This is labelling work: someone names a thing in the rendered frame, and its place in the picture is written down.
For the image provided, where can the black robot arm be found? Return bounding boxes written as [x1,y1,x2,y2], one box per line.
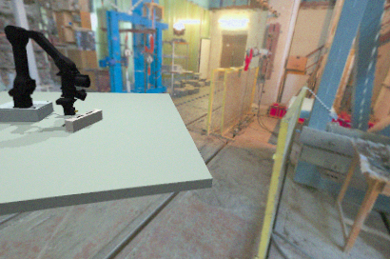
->
[4,26,90,109]

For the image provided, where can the black two-prong plug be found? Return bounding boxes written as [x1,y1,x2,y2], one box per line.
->
[64,107,78,116]

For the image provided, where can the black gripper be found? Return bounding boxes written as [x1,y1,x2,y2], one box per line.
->
[55,86,77,114]

